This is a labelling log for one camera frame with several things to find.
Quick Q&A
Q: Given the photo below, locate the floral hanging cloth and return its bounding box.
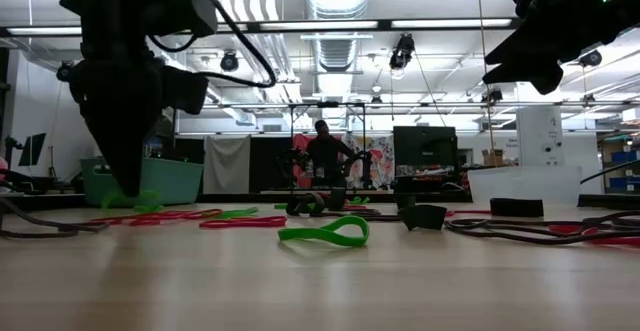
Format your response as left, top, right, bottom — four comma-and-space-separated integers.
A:
344, 134, 396, 190

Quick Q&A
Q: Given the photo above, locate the cardboard box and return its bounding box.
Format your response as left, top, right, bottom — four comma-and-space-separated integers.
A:
482, 148, 505, 167

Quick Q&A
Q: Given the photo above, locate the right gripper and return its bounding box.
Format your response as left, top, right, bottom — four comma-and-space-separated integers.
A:
481, 0, 629, 97

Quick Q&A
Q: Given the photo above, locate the black distant rig frame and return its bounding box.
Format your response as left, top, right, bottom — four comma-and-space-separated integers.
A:
289, 100, 367, 192

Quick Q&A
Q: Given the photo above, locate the grey hanging cloth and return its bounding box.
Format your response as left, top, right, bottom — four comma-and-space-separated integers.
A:
203, 134, 252, 195

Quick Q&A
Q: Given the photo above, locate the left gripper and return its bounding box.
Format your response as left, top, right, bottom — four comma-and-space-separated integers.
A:
68, 34, 210, 198

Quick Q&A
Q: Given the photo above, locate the thin dark rubber band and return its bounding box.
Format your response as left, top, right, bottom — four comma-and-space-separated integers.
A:
319, 207, 401, 222
579, 209, 640, 228
443, 210, 640, 246
0, 196, 110, 239

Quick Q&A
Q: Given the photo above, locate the black monitor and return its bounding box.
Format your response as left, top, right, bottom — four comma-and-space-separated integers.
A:
393, 125, 459, 175

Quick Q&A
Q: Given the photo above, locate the small tilted monitor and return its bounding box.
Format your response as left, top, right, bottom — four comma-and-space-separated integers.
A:
18, 132, 47, 168

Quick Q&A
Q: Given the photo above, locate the shelf with blue bins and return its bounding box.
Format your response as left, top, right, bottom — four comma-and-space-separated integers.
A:
599, 135, 640, 195

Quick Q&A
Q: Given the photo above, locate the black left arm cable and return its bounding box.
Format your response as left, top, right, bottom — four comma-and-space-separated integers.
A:
147, 0, 278, 90

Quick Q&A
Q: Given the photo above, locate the teal plastic basket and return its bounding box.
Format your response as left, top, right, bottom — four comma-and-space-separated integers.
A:
79, 156, 205, 208

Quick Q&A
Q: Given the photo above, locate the tan hanging rope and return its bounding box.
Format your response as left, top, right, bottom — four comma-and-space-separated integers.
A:
474, 0, 496, 167

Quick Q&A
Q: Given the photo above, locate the clear plastic bin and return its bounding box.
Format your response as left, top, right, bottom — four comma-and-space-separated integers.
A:
467, 165, 584, 205

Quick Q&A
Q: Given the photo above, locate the white cylinder machine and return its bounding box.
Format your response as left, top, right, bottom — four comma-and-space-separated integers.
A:
516, 104, 565, 167

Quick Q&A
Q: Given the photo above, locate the red hanging cloth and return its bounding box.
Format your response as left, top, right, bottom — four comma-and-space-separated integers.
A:
292, 133, 314, 190

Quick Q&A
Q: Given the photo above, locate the person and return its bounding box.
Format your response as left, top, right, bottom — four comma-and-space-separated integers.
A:
305, 119, 355, 190

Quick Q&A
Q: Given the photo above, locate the black slanted rod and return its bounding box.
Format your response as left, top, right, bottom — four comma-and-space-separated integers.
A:
579, 159, 640, 185

